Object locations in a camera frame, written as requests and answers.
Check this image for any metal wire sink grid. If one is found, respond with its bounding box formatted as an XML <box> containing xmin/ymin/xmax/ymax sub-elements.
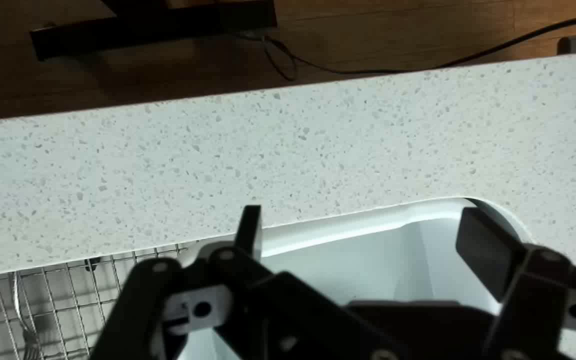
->
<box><xmin>0</xmin><ymin>243</ymin><xmax>237</xmax><ymax>360</ymax></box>

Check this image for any white plastic dish tub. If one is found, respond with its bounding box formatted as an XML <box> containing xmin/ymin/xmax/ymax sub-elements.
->
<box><xmin>260</xmin><ymin>196</ymin><xmax>532</xmax><ymax>316</ymax></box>

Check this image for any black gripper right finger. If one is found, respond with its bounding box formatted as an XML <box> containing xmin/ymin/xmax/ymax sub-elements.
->
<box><xmin>454</xmin><ymin>205</ymin><xmax>576</xmax><ymax>360</ymax></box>

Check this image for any black stand base bar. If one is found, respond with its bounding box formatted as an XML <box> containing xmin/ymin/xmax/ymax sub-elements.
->
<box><xmin>30</xmin><ymin>0</ymin><xmax>281</xmax><ymax>63</ymax></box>

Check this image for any thin black floor cable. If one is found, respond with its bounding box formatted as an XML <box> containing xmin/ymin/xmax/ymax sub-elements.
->
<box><xmin>235</xmin><ymin>12</ymin><xmax>576</xmax><ymax>86</ymax></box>

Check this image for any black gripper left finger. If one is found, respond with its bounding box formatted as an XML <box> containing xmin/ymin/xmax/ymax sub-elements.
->
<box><xmin>88</xmin><ymin>205</ymin><xmax>396</xmax><ymax>360</ymax></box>

